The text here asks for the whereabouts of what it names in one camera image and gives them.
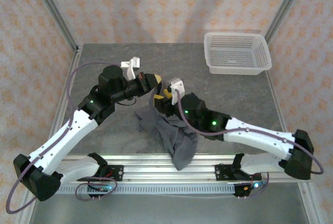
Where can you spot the small green-lit circuit board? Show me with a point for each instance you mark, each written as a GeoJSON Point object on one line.
{"type": "Point", "coordinates": [253, 186]}
{"type": "Point", "coordinates": [102, 188]}

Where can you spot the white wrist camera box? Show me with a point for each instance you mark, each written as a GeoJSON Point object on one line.
{"type": "Point", "coordinates": [132, 65]}
{"type": "Point", "coordinates": [177, 86]}

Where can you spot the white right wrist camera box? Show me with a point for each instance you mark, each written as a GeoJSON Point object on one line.
{"type": "Point", "coordinates": [177, 86]}

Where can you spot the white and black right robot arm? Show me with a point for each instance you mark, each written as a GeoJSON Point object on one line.
{"type": "Point", "coordinates": [260, 136]}

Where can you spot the grey t-shirt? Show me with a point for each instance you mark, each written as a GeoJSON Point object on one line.
{"type": "Point", "coordinates": [182, 151]}

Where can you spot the white perforated plastic basket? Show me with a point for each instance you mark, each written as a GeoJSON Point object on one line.
{"type": "Point", "coordinates": [234, 71]}

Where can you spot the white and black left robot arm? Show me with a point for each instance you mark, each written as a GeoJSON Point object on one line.
{"type": "Point", "coordinates": [67, 135]}

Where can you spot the aluminium frame post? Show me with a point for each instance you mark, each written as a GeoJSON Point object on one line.
{"type": "Point", "coordinates": [54, 13]}
{"type": "Point", "coordinates": [284, 7]}

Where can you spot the wide aluminium mounting rail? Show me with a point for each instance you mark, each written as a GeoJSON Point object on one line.
{"type": "Point", "coordinates": [145, 174]}

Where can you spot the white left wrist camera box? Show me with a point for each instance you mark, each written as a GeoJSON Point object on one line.
{"type": "Point", "coordinates": [132, 65]}

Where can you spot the aluminium table side rail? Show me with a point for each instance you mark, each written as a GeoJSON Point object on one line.
{"type": "Point", "coordinates": [277, 104]}
{"type": "Point", "coordinates": [69, 78]}

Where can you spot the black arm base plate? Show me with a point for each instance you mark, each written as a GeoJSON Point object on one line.
{"type": "Point", "coordinates": [117, 173]}
{"type": "Point", "coordinates": [223, 172]}

